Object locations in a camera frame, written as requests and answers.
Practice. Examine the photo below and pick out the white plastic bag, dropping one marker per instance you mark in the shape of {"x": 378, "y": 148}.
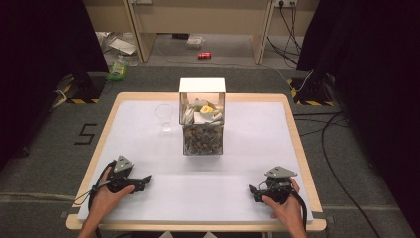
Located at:
{"x": 121, "y": 45}

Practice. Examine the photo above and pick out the black stand base striped tape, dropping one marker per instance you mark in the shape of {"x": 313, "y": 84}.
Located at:
{"x": 84, "y": 91}
{"x": 312, "y": 92}

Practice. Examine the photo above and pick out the beige wooden desk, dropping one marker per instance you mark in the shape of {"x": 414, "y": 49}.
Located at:
{"x": 198, "y": 20}

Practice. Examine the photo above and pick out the pile of small packets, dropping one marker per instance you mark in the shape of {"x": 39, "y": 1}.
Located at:
{"x": 203, "y": 127}

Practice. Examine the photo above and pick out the crumpled clear plastic bag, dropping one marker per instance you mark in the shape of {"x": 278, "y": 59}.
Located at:
{"x": 195, "y": 41}

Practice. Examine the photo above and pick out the clear box with white lid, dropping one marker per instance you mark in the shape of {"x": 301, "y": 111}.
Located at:
{"x": 202, "y": 115}

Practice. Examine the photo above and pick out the clear plastic cup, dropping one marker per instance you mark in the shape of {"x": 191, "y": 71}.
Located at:
{"x": 164, "y": 115}

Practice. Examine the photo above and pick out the person's right hand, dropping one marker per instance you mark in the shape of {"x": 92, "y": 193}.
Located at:
{"x": 288, "y": 208}

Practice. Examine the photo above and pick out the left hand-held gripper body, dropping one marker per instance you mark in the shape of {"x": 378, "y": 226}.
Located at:
{"x": 120, "y": 175}

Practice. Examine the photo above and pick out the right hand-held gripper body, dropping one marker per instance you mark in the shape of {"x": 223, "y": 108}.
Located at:
{"x": 277, "y": 185}

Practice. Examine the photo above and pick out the green plastic bottle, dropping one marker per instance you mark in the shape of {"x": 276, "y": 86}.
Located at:
{"x": 117, "y": 70}

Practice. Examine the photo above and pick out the white wall socket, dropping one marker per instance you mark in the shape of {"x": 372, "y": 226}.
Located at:
{"x": 285, "y": 3}

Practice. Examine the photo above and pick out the person's left hand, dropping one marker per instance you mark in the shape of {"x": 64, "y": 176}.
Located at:
{"x": 105, "y": 198}

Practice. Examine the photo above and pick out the black curtain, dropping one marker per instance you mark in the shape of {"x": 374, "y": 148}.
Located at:
{"x": 373, "y": 99}
{"x": 43, "y": 66}

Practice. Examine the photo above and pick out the red drink can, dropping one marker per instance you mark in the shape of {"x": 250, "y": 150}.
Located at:
{"x": 204, "y": 55}

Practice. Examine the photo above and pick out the white table mat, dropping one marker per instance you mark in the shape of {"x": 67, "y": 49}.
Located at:
{"x": 198, "y": 185}

